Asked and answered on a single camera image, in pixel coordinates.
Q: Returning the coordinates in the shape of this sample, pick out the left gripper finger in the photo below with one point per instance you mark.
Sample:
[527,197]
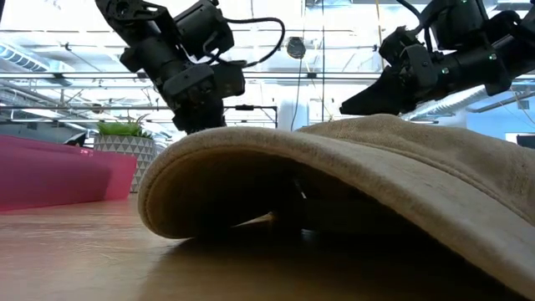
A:
[198,122]

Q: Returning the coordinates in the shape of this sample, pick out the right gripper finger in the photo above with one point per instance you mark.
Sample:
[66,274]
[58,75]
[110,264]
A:
[376,98]

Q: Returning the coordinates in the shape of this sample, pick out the beige baseball cap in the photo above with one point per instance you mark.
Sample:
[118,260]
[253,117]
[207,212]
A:
[376,167]

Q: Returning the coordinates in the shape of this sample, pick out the red plastic tray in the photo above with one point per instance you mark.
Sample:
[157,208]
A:
[54,175]

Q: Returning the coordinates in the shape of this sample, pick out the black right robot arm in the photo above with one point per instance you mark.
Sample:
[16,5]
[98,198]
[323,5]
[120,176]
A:
[501,50]

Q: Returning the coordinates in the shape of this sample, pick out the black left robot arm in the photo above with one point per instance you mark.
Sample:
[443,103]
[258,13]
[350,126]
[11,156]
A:
[146,42]

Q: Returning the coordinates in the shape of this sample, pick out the long ceiling light bar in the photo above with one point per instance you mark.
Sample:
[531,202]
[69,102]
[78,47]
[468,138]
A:
[313,75]

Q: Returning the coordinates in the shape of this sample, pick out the potted green succulent plant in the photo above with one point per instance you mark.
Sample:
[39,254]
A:
[125,150]

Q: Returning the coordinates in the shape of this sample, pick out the dark monitor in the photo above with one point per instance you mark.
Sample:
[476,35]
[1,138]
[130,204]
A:
[526,142]

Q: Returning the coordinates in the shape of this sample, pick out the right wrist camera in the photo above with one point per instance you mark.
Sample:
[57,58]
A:
[397,44]

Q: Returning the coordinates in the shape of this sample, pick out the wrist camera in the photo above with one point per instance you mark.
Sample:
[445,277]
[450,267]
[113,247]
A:
[230,79]
[397,44]

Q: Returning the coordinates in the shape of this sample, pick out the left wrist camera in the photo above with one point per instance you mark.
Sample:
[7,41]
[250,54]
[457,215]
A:
[230,79]

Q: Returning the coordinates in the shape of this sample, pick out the black background rig frame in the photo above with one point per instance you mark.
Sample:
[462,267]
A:
[251,107]

